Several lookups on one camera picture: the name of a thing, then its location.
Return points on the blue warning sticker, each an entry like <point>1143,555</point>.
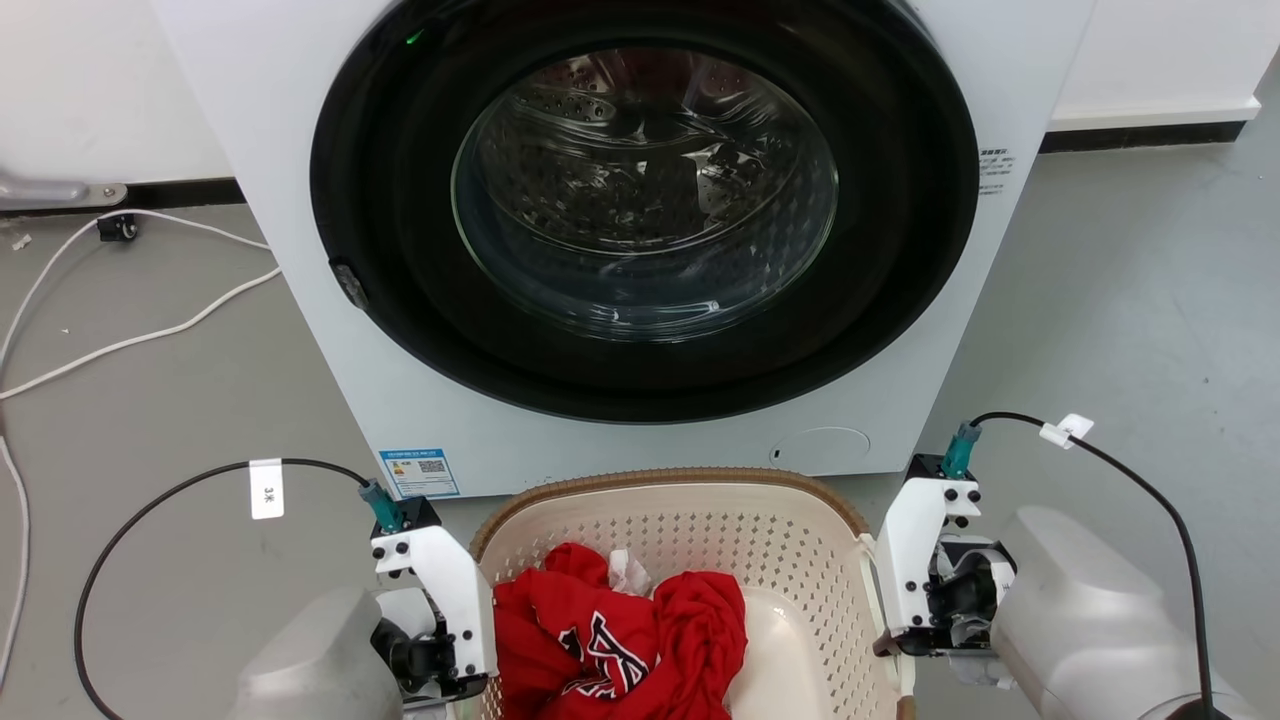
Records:
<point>420,473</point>

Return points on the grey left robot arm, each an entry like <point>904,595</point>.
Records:
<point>320,660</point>

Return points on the small white cloth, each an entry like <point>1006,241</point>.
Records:
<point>628,572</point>

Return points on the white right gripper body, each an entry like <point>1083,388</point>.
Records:
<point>915,560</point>

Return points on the black round washer door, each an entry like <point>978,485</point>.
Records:
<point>400,130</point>

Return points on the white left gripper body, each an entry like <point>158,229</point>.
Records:
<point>450,590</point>

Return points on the white text sticker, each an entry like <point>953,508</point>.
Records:
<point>995,170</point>

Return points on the cream perforated laundry basket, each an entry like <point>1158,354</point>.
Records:
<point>800,560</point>

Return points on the red printed shirt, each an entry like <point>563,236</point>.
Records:
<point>690,620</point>

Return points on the white front-load washing machine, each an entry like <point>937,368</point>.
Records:
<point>290,120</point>

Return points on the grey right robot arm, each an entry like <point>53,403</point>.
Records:
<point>1090,620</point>

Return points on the grey metal floor bracket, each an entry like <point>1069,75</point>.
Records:
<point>45,190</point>

